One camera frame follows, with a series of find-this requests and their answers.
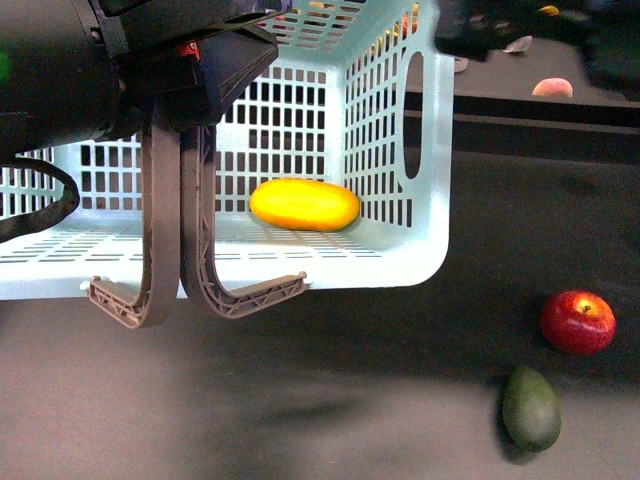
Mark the dark green avocado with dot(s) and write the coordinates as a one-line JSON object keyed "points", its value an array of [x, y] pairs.
{"points": [[531, 410]]}

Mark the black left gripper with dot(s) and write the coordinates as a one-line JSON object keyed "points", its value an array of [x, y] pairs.
{"points": [[194, 58]]}

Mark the light blue plastic basket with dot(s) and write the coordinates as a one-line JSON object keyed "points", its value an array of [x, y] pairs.
{"points": [[358, 97]]}

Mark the dark blue left arm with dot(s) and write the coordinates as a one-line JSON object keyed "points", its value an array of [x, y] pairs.
{"points": [[80, 70]]}

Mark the red apple on table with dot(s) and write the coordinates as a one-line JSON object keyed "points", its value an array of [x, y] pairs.
{"points": [[578, 322]]}

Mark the yellow mango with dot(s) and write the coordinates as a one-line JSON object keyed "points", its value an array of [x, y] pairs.
{"points": [[304, 205]]}

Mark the lone yellow star fruit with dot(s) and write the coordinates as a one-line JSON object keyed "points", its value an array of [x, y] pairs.
{"points": [[549, 10]]}

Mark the pale peach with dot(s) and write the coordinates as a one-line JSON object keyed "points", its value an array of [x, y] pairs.
{"points": [[553, 87]]}

